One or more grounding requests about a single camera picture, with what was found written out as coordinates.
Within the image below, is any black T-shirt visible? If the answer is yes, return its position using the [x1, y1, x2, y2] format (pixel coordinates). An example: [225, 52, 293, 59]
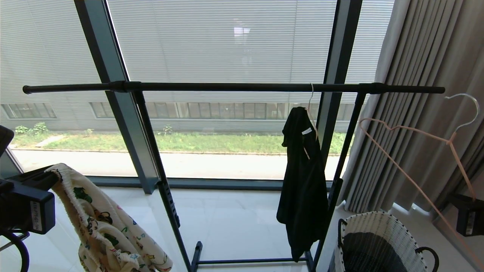
[276, 107, 329, 262]

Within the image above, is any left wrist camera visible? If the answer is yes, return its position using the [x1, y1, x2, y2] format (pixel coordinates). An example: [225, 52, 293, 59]
[0, 125, 15, 157]

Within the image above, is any cream printed garment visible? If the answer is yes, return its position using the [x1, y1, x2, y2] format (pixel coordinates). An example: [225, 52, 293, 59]
[45, 163, 173, 272]

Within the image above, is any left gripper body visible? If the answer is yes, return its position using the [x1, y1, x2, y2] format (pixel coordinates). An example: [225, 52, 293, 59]
[0, 181, 56, 235]

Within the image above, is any beige curtain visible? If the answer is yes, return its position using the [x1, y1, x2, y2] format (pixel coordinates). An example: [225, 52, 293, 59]
[340, 0, 484, 214]

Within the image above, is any window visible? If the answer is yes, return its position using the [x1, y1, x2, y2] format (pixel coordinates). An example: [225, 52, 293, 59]
[0, 0, 396, 195]

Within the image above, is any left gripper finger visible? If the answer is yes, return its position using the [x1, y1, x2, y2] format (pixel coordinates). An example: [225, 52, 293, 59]
[8, 165, 61, 191]

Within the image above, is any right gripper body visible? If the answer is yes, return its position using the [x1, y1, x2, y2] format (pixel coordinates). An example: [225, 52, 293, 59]
[449, 193, 484, 237]

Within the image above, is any black clothes rack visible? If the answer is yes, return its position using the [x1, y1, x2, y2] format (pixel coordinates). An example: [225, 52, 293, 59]
[23, 82, 446, 272]

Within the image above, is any pink clothes hanger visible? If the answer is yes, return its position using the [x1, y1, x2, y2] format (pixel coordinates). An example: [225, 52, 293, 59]
[304, 83, 319, 160]
[358, 93, 484, 261]

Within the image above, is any white laundry basket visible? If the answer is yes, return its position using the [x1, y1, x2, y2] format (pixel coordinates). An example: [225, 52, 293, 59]
[335, 212, 440, 272]

